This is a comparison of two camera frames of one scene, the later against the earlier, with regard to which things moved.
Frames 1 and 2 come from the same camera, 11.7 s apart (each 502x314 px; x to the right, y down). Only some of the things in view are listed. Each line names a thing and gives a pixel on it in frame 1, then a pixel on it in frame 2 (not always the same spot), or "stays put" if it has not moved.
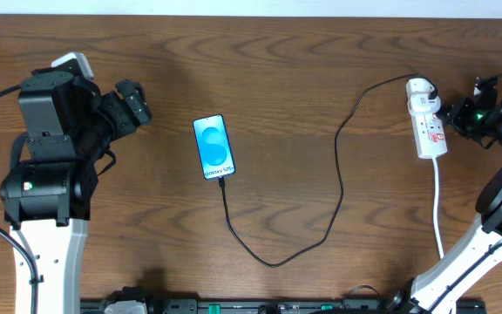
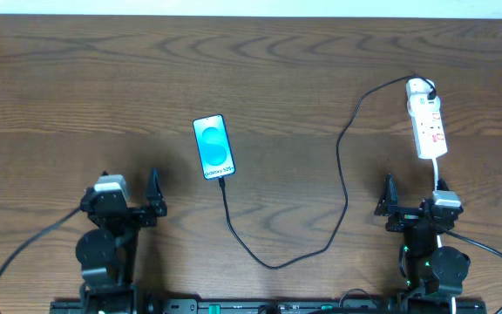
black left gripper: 125,106 -> 128,213
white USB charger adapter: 417,91 stays put
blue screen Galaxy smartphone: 213,146 stays put
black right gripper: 458,116 -> 414,213
